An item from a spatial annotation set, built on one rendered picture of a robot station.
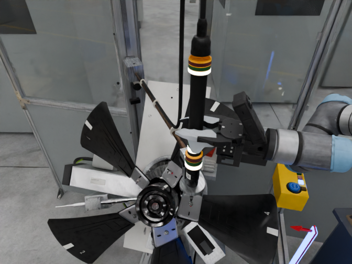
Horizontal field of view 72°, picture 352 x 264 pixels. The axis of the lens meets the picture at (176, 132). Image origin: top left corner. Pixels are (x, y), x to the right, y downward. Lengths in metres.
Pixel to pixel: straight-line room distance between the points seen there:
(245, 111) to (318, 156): 0.18
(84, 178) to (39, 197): 1.62
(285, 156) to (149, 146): 0.59
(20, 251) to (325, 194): 2.17
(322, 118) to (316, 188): 1.11
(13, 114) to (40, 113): 1.35
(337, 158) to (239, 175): 1.14
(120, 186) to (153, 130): 0.25
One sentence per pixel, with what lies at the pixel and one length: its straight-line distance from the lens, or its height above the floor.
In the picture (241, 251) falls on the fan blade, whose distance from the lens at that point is 0.76.
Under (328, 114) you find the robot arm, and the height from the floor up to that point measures 1.48.
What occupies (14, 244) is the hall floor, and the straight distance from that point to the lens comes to 2.38.
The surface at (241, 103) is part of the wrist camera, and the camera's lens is 0.48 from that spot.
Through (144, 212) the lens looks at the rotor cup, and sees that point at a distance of 0.74.
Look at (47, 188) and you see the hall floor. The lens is 2.63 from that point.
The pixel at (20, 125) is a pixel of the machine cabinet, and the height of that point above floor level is 0.16.
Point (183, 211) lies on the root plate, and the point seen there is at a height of 1.19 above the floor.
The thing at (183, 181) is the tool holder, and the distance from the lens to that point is 0.69.
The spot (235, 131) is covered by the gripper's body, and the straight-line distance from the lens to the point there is 0.54.
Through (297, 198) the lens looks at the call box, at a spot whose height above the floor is 1.05.
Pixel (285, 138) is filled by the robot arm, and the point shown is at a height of 1.50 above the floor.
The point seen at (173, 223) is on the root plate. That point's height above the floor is 1.11.
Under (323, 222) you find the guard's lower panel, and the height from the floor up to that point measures 0.29.
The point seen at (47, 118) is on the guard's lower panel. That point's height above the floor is 0.85.
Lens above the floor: 1.81
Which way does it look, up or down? 38 degrees down
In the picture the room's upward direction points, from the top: straight up
